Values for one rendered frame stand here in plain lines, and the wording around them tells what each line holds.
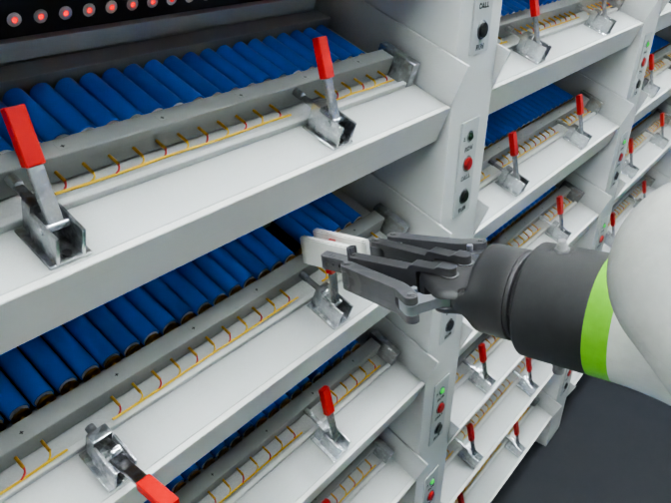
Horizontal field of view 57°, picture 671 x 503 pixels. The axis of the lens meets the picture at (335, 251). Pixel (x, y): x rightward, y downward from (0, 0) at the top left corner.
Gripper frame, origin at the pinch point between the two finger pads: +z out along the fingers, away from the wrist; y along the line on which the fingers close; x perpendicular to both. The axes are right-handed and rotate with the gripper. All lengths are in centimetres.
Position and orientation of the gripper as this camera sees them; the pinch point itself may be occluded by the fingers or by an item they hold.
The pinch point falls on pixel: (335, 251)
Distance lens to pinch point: 62.2
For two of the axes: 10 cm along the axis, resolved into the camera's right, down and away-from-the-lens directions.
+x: -1.2, -9.1, -4.1
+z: -7.6, -1.8, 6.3
